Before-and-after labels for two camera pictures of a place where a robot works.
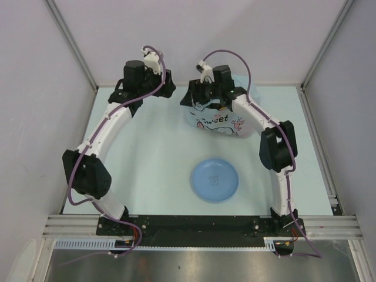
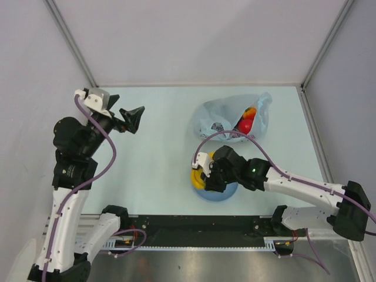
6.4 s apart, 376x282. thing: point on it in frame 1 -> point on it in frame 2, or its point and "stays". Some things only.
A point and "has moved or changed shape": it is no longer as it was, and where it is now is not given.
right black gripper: [192, 97] -> [210, 183]
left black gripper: [168, 87] -> [131, 119]
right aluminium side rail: [327, 177] stays
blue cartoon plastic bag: [208, 117] has moved or changed shape
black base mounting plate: [200, 231] stays
